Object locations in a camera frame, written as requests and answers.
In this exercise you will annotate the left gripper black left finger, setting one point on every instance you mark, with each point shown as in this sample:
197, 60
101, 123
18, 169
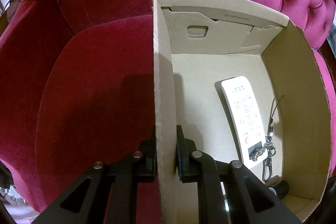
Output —
105, 193

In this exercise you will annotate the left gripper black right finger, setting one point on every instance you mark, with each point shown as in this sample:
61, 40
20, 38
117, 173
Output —
228, 192

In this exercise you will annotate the bronze keychain with carabiner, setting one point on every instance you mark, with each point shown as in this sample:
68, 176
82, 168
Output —
268, 147

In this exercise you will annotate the brown cardboard box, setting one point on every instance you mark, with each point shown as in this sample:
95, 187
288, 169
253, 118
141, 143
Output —
198, 44

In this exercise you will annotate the black cylindrical object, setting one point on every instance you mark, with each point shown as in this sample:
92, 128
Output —
280, 189

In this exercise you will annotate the white remote control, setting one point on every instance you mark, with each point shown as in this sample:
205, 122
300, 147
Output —
247, 120

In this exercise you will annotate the red velvet tufted armchair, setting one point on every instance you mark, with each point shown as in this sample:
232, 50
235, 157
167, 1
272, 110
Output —
77, 87

